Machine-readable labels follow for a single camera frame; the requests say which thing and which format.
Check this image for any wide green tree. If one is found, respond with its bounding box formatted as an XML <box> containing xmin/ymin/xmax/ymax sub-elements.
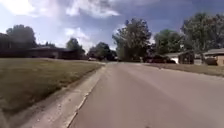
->
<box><xmin>180</xmin><ymin>12</ymin><xmax>224</xmax><ymax>54</ymax></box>

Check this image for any dry grass verge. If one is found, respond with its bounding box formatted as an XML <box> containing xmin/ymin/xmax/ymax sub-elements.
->
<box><xmin>143</xmin><ymin>62</ymin><xmax>224</xmax><ymax>79</ymax></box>

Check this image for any low dark brown building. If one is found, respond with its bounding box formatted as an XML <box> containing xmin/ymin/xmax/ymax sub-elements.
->
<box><xmin>27</xmin><ymin>45</ymin><xmax>86</xmax><ymax>61</ymax></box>

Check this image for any group of dark trees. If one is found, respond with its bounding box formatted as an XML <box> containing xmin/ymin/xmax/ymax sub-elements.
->
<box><xmin>0</xmin><ymin>23</ymin><xmax>39</xmax><ymax>59</ymax></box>

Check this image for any large grass lawn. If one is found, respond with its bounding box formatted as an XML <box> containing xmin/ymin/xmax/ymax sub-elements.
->
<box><xmin>0</xmin><ymin>57</ymin><xmax>105</xmax><ymax>118</ymax></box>

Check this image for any dark vehicle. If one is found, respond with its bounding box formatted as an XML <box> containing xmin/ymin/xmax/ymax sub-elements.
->
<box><xmin>143</xmin><ymin>54</ymin><xmax>177</xmax><ymax>65</ymax></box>

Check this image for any green leafy tree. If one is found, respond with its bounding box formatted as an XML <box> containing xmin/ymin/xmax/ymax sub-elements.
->
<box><xmin>152</xmin><ymin>28</ymin><xmax>185</xmax><ymax>56</ymax></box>

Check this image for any brown brick building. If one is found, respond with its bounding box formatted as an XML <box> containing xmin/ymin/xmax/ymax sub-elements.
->
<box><xmin>202</xmin><ymin>48</ymin><xmax>224</xmax><ymax>67</ymax></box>

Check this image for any wide concrete kerb gutter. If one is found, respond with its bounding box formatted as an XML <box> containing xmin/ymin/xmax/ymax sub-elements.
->
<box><xmin>18</xmin><ymin>63</ymin><xmax>108</xmax><ymax>128</ymax></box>

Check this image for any small pale building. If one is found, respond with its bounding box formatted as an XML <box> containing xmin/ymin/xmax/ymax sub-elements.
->
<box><xmin>164</xmin><ymin>49</ymin><xmax>196</xmax><ymax>66</ymax></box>

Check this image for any grey asphalt road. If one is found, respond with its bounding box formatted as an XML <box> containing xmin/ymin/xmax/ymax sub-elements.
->
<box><xmin>68</xmin><ymin>62</ymin><xmax>224</xmax><ymax>128</ymax></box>

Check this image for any dark rounded tree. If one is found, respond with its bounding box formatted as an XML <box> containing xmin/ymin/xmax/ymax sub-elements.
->
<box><xmin>86</xmin><ymin>41</ymin><xmax>116</xmax><ymax>62</ymax></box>

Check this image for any tall ragged tree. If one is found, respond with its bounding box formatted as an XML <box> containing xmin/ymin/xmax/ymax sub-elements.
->
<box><xmin>111</xmin><ymin>17</ymin><xmax>154</xmax><ymax>64</ymax></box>

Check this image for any small dark tree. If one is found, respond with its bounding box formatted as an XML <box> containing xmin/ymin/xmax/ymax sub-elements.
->
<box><xmin>65</xmin><ymin>37</ymin><xmax>86</xmax><ymax>55</ymax></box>

